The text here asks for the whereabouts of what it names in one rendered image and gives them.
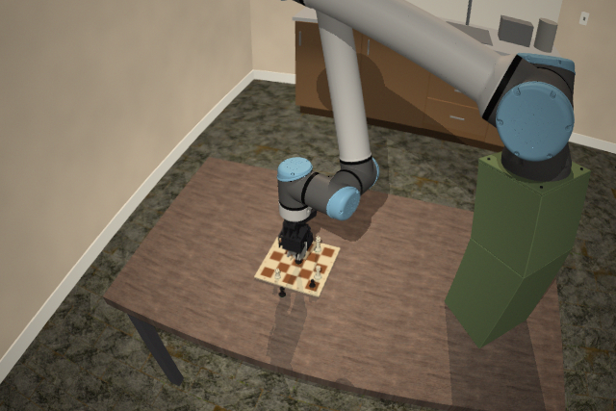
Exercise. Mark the brown and cream chessboard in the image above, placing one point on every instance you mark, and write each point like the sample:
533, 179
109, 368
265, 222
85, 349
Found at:
298, 276

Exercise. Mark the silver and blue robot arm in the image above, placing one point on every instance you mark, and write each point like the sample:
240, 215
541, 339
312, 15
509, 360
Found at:
535, 119

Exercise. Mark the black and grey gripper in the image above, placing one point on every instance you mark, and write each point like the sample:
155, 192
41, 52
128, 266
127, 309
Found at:
298, 240

